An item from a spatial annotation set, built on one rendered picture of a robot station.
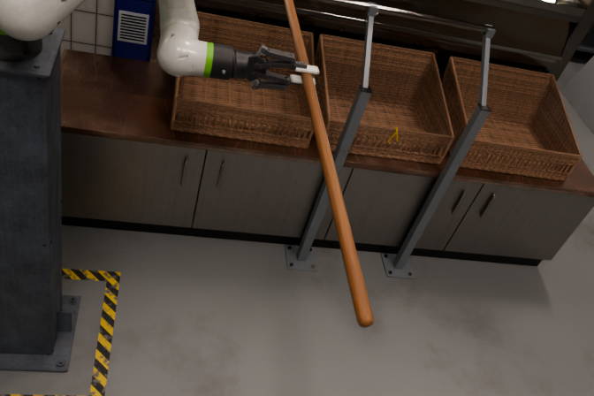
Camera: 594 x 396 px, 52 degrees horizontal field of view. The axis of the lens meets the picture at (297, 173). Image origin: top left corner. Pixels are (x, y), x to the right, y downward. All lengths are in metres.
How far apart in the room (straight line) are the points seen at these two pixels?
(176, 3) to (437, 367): 1.81
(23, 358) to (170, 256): 0.70
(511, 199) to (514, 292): 0.54
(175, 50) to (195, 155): 0.86
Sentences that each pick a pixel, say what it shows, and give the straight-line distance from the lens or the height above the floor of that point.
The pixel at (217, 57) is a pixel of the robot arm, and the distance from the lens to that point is 1.61.
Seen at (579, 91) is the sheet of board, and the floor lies 0.11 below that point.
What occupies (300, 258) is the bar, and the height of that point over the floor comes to 0.02.
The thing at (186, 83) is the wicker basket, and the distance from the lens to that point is 2.63.
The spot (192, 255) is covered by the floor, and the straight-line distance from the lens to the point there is 2.71.
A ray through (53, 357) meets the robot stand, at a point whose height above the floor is 0.01.
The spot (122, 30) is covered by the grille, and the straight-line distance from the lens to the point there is 2.69.
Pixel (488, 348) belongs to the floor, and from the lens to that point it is 2.90.
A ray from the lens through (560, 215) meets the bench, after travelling 3.09.
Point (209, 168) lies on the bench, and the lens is 2.43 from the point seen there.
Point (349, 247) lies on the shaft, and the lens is 1.21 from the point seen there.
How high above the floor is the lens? 2.05
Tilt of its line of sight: 39 degrees down
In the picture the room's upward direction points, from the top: 18 degrees clockwise
